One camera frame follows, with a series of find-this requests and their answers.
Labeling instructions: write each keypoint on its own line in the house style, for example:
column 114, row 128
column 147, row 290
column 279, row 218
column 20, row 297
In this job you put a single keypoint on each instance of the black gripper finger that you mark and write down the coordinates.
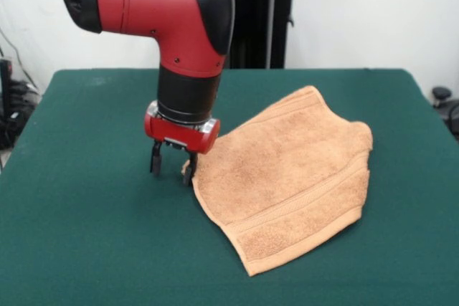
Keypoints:
column 156, row 161
column 189, row 173

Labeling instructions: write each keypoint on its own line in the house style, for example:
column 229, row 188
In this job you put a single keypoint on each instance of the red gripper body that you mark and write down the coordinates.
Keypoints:
column 179, row 134

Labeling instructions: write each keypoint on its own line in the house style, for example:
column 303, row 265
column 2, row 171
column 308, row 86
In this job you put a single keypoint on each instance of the tan terry towel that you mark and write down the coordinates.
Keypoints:
column 287, row 184

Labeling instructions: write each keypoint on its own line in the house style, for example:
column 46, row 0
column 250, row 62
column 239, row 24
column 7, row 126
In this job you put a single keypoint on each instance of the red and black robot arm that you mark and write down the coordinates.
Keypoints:
column 179, row 44

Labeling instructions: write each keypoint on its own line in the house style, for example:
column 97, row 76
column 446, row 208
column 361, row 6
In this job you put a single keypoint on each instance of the dark green table cloth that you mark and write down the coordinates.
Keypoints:
column 107, row 230

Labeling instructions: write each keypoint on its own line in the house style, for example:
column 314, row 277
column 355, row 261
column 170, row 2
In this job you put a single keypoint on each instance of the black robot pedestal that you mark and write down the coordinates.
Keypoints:
column 261, row 23

